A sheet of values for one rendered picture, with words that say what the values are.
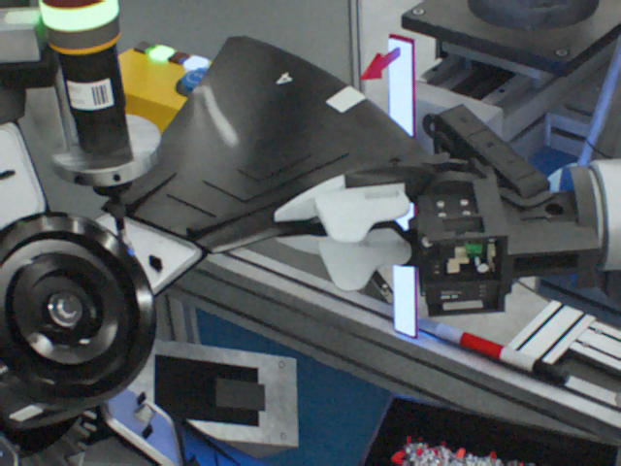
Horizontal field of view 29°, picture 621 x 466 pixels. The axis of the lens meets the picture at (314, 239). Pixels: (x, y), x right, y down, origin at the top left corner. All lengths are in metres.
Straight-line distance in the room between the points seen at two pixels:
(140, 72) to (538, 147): 0.47
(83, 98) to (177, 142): 0.18
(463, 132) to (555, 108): 0.56
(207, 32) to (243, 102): 1.04
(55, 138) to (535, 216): 0.32
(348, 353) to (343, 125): 0.41
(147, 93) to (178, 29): 0.68
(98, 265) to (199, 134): 0.21
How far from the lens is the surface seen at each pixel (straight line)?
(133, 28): 1.84
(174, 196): 0.86
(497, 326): 2.58
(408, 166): 0.81
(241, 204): 0.85
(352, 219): 0.81
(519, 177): 0.84
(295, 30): 2.18
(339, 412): 1.39
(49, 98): 0.75
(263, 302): 1.33
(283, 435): 0.96
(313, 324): 1.29
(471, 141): 0.87
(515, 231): 0.80
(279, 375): 0.97
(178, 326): 1.46
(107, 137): 0.76
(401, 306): 1.20
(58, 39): 0.72
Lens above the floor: 1.65
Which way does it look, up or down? 36 degrees down
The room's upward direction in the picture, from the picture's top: 4 degrees counter-clockwise
